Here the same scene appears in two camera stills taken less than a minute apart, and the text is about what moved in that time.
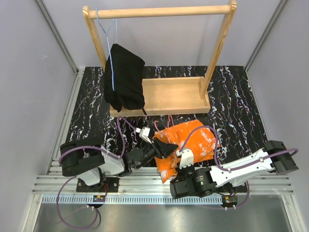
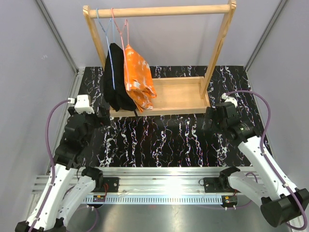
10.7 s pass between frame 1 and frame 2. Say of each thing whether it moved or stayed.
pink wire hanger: moved
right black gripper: moved
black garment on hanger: stayed
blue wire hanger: stayed
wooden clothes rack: stayed
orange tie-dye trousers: moved
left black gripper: moved
